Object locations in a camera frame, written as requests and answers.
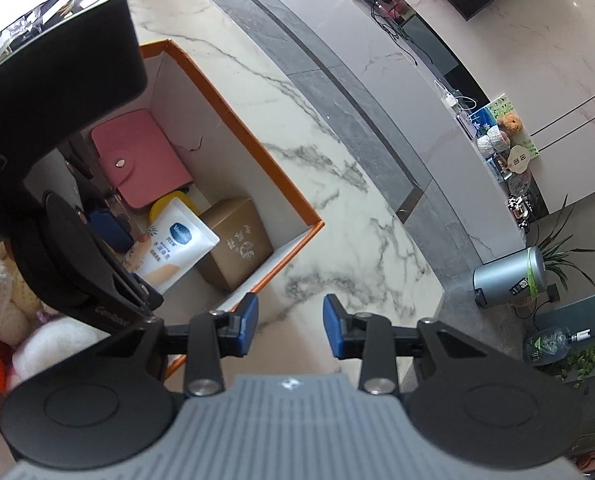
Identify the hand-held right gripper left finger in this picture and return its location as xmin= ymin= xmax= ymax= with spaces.
xmin=97 ymin=292 xmax=259 ymax=397

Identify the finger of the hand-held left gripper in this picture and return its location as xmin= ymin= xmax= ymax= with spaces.
xmin=64 ymin=147 xmax=135 ymax=257

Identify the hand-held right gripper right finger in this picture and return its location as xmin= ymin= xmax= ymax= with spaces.
xmin=324 ymin=294 xmax=518 ymax=396

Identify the white lotion tube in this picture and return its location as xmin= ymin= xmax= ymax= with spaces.
xmin=127 ymin=194 xmax=221 ymax=295

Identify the gold box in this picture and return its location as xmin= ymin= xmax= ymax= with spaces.
xmin=197 ymin=197 xmax=274 ymax=292

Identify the pink wallet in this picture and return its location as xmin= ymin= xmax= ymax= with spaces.
xmin=90 ymin=109 xmax=194 ymax=210

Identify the white plush dog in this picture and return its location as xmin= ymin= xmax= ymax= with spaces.
xmin=6 ymin=317 xmax=106 ymax=394

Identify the cream crochet bunny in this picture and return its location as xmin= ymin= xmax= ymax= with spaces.
xmin=0 ymin=257 xmax=43 ymax=346

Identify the orange cardboard box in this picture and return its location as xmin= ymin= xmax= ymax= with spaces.
xmin=27 ymin=39 xmax=325 ymax=383

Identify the silver pedal trash can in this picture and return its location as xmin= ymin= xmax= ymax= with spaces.
xmin=472 ymin=246 xmax=549 ymax=309

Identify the clear water jug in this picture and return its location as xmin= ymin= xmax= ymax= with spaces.
xmin=525 ymin=325 xmax=593 ymax=366

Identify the black white cow toy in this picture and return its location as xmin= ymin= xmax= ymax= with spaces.
xmin=507 ymin=196 xmax=531 ymax=221

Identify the white marble tv cabinet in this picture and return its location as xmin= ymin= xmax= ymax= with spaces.
xmin=317 ymin=0 xmax=549 ymax=267

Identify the glass plate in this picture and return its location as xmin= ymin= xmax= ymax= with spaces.
xmin=507 ymin=170 xmax=533 ymax=196

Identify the long leaf potted plant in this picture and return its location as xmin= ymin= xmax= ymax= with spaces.
xmin=535 ymin=195 xmax=595 ymax=292

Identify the round wooden fan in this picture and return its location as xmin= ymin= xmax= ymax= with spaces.
xmin=505 ymin=144 xmax=533 ymax=176

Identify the white charger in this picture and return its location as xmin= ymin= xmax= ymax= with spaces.
xmin=435 ymin=80 xmax=461 ymax=109

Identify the green trailing plant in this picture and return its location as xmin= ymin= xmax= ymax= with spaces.
xmin=560 ymin=327 xmax=595 ymax=387

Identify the blue green painting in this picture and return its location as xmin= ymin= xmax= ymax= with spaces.
xmin=470 ymin=92 xmax=541 ymax=159

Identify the small brown teddy bear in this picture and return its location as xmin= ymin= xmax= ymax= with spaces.
xmin=496 ymin=112 xmax=525 ymax=139

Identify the black cable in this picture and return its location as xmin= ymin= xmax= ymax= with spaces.
xmin=370 ymin=0 xmax=419 ymax=67

